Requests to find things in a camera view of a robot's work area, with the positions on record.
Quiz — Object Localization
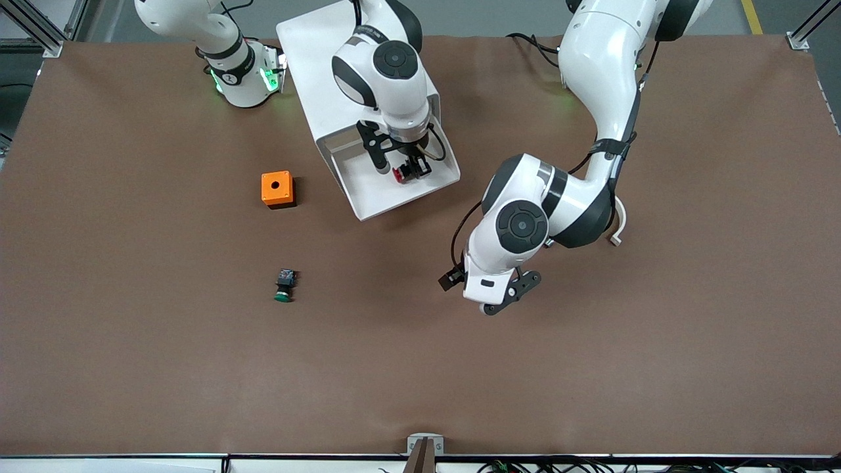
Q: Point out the green mushroom push button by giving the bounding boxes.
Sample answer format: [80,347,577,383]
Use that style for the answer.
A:
[273,268,298,304]

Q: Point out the white curved plastic clamp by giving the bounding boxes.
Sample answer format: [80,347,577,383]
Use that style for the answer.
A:
[608,197,629,248]

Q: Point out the black right camera cable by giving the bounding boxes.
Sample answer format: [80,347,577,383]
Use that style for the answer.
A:
[426,124,449,164]

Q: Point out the black camera cable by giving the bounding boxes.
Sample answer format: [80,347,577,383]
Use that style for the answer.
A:
[450,200,488,273]
[426,124,449,164]

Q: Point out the black left camera cable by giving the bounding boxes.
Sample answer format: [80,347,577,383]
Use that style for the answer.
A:
[450,200,488,273]

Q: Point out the orange button enclosure box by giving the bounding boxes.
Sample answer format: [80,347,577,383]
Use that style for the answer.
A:
[261,171,297,210]

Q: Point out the black base power cable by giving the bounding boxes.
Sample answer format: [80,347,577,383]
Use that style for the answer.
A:
[506,32,566,70]

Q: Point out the grey metal bracket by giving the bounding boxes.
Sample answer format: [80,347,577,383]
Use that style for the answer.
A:
[406,432,445,457]

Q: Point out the brown camera pole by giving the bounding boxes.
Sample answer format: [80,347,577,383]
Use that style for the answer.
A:
[407,438,436,473]

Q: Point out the aluminium frame post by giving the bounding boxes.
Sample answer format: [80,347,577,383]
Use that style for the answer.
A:
[0,0,89,60]
[786,0,841,52]

